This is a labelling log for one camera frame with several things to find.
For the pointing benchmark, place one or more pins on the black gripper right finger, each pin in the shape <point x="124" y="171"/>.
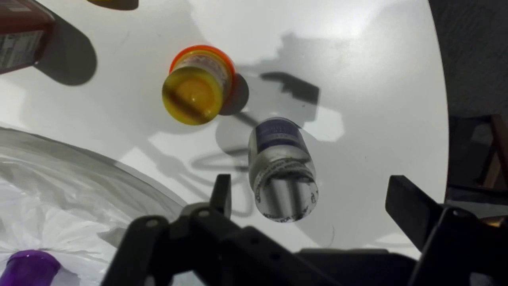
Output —
<point x="455" y="248"/>

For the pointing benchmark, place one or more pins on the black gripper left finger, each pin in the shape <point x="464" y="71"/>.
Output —
<point x="159" y="254"/>

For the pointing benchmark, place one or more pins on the purple dough tub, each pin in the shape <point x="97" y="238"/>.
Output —
<point x="29" y="267"/>

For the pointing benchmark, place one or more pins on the white lid blue label jar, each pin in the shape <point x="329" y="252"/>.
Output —
<point x="283" y="168"/>

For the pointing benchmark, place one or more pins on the yellow lid orange tub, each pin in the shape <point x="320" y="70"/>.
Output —
<point x="193" y="92"/>

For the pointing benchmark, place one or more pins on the red lid spice jar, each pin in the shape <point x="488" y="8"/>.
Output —
<point x="21" y="36"/>

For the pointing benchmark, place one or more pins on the clear white plastic bag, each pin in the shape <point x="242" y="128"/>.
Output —
<point x="64" y="195"/>

